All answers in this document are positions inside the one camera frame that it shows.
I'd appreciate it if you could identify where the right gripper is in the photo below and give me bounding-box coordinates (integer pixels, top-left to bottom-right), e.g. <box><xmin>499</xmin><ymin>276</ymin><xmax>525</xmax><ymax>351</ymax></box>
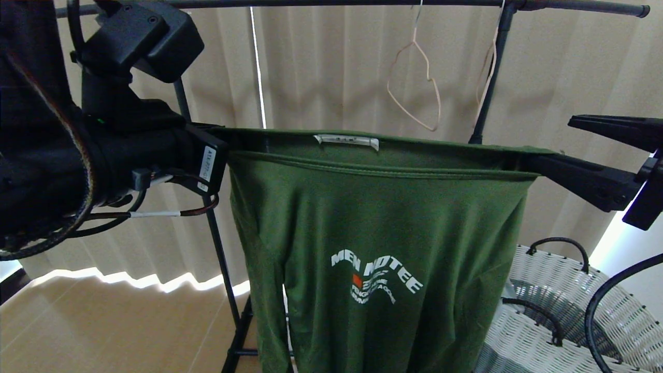
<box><xmin>521</xmin><ymin>114</ymin><xmax>663</xmax><ymax>232</ymax></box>

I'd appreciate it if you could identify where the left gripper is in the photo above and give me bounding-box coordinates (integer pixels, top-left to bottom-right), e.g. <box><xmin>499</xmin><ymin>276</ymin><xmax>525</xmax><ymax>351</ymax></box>
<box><xmin>95</xmin><ymin>115</ymin><xmax>229</xmax><ymax>209</ymax></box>

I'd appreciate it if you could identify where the pink clothes hanger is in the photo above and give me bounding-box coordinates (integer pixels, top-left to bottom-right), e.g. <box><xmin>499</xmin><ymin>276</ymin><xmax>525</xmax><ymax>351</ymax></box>
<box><xmin>386</xmin><ymin>0</ymin><xmax>443</xmax><ymax>133</ymax></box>
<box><xmin>474</xmin><ymin>0</ymin><xmax>506</xmax><ymax>125</ymax></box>

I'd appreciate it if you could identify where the green long-sleeved shirt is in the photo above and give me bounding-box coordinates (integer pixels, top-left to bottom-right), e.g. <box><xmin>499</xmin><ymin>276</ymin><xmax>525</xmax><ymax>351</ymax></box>
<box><xmin>209</xmin><ymin>128</ymin><xmax>559</xmax><ymax>373</ymax></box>

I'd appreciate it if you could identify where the black clothes rack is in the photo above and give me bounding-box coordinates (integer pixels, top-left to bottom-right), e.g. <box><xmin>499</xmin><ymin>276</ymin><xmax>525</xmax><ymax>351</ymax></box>
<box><xmin>54</xmin><ymin>0</ymin><xmax>651</xmax><ymax>373</ymax></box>

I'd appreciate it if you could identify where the white laundry basket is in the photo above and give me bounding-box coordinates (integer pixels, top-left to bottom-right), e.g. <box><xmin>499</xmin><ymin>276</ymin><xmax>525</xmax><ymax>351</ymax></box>
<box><xmin>473</xmin><ymin>237</ymin><xmax>663</xmax><ymax>373</ymax></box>

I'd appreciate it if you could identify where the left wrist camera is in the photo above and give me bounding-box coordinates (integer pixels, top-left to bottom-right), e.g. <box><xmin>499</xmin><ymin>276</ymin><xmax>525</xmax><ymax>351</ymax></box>
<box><xmin>73</xmin><ymin>0</ymin><xmax>206</xmax><ymax>121</ymax></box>

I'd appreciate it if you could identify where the black cable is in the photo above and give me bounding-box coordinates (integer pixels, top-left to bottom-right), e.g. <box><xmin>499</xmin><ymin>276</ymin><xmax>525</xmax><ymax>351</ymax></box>
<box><xmin>65</xmin><ymin>0</ymin><xmax>89</xmax><ymax>60</ymax></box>
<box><xmin>585</xmin><ymin>252</ymin><xmax>663</xmax><ymax>373</ymax></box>

